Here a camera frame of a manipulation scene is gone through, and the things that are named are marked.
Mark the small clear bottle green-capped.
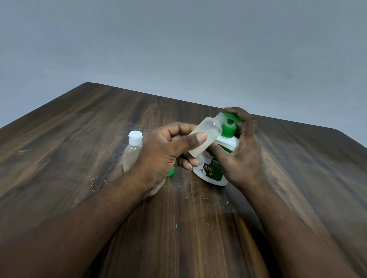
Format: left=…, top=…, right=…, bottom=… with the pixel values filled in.
left=187, top=109, right=227, bottom=161

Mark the person's right forearm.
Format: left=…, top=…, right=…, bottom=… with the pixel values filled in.
left=233, top=178, right=367, bottom=278

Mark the person's left hand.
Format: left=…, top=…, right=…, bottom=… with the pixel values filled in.
left=127, top=118, right=209, bottom=205

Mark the small clear bottle white cap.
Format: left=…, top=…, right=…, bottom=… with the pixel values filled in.
left=121, top=130, right=144, bottom=174

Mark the white hand sanitizer pump bottle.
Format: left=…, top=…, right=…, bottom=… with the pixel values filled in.
left=190, top=109, right=243, bottom=188

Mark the person's right hand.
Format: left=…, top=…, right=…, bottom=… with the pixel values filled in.
left=203, top=105, right=270, bottom=194

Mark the person's left forearm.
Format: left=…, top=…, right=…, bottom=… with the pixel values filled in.
left=0, top=160, right=152, bottom=278

